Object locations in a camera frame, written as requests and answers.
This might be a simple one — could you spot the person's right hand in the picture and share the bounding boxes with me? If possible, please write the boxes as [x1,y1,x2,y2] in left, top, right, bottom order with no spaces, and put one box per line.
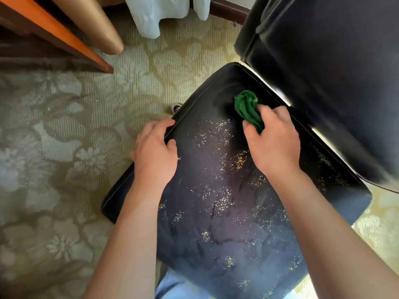
[242,105,302,184]

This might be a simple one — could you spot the person's left hand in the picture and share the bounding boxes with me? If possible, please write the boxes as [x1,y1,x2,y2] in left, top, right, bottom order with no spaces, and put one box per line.
[130,118,179,196]

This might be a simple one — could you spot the green cleaning cloth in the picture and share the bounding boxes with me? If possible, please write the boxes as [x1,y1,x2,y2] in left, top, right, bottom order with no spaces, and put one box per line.
[234,89,266,134]

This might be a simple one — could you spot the black leather chair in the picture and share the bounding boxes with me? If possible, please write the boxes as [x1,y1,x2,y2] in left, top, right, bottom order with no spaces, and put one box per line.
[100,0,399,299]

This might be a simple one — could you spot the person's left forearm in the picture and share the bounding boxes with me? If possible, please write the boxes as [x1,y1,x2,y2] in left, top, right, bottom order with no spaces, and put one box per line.
[82,180,175,299]

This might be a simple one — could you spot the person's right forearm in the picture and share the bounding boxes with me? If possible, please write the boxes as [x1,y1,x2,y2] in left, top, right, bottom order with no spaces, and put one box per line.
[270,169,399,299]

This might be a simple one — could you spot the light blue jeans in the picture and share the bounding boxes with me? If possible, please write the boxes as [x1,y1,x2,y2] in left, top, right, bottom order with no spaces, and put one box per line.
[155,267,219,299]

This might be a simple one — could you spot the dark wooden baseboard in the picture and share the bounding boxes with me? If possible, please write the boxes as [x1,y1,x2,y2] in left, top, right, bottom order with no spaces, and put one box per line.
[209,0,251,26]

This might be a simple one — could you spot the white sheer curtain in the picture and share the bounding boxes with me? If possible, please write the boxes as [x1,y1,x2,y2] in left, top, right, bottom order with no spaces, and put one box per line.
[123,0,212,39]

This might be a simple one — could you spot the tan curtain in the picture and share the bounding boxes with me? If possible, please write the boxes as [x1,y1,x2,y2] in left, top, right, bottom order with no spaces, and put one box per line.
[48,0,125,56]

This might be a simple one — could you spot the orange wooden table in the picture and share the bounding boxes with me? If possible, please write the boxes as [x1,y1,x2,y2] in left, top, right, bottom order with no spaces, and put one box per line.
[0,0,114,74]

